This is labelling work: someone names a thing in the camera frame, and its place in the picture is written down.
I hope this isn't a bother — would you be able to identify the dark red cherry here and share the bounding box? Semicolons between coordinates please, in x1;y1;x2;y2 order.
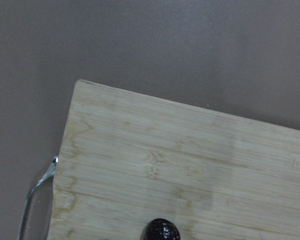
140;218;181;240

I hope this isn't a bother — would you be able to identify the bamboo cutting board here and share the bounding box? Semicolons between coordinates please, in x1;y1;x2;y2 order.
48;80;300;240

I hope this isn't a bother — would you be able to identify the steel board handle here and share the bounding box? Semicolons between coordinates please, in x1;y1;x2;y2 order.
16;154;59;240

